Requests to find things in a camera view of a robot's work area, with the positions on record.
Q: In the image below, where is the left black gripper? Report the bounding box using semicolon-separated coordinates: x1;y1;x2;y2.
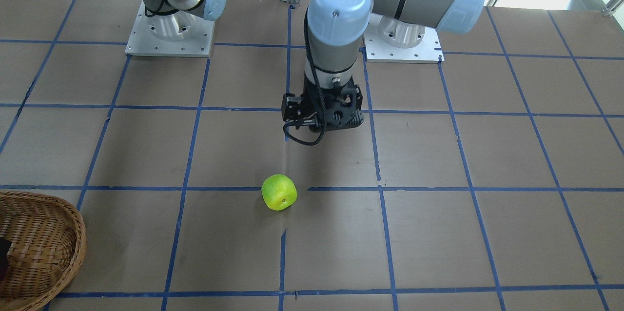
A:
281;78;364;131

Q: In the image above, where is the green apple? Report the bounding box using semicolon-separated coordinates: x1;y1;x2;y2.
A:
261;174;298;211

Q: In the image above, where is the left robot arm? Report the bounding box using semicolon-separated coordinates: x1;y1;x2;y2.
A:
281;0;486;133

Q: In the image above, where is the wicker basket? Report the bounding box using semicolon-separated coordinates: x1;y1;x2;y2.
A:
0;190;87;311

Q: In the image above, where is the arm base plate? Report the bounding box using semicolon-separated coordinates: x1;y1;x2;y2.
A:
364;14;445;64
125;2;215;58

